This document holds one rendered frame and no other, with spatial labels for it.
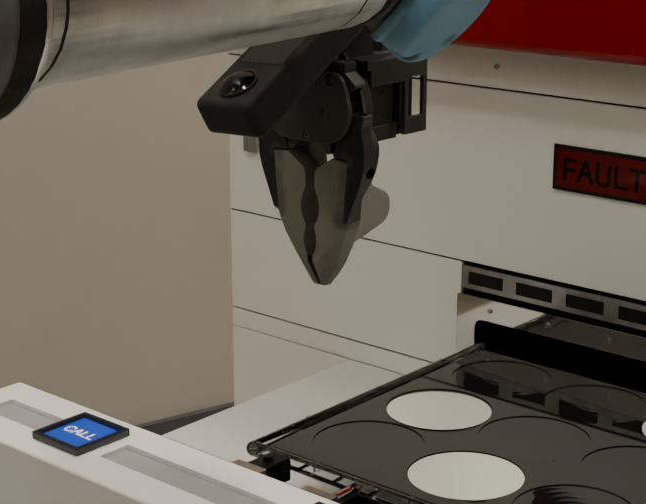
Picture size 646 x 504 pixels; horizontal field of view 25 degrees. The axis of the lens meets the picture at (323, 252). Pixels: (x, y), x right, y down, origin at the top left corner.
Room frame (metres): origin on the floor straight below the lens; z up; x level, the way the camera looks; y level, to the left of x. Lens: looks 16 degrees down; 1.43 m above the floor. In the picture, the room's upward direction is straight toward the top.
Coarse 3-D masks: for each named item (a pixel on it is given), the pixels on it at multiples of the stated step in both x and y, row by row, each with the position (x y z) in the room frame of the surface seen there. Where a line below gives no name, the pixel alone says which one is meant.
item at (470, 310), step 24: (480, 312) 1.52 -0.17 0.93; (504, 312) 1.50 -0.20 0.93; (528, 312) 1.48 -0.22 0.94; (552, 312) 1.47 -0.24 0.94; (456, 336) 1.54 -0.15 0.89; (480, 336) 1.54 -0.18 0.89; (552, 336) 1.46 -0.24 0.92; (576, 336) 1.44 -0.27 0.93; (600, 336) 1.42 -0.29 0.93; (624, 336) 1.41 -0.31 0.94
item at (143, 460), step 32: (0, 416) 1.14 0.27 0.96; (32, 416) 1.15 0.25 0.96; (64, 416) 1.14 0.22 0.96; (0, 448) 1.09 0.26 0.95; (32, 448) 1.07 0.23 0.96; (128, 448) 1.08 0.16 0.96; (160, 448) 1.07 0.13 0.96; (192, 448) 1.07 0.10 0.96; (0, 480) 1.09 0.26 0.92; (32, 480) 1.06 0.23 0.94; (64, 480) 1.04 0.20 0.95; (96, 480) 1.01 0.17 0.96; (128, 480) 1.01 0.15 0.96; (160, 480) 1.02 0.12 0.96; (192, 480) 1.02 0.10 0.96; (224, 480) 1.01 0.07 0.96; (256, 480) 1.01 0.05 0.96
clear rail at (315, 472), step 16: (256, 448) 1.21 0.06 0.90; (272, 448) 1.20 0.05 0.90; (304, 464) 1.17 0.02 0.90; (320, 464) 1.17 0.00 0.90; (320, 480) 1.16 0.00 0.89; (336, 480) 1.15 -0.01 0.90; (352, 480) 1.14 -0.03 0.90; (368, 496) 1.12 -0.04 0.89; (384, 496) 1.11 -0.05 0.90; (400, 496) 1.11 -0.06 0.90
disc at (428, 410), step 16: (400, 400) 1.33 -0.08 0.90; (416, 400) 1.33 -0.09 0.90; (432, 400) 1.33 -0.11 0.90; (448, 400) 1.33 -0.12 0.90; (464, 400) 1.33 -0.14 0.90; (480, 400) 1.33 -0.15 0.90; (400, 416) 1.28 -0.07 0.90; (416, 416) 1.28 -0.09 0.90; (432, 416) 1.28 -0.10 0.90; (448, 416) 1.28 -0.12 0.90; (464, 416) 1.28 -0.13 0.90; (480, 416) 1.28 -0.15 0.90
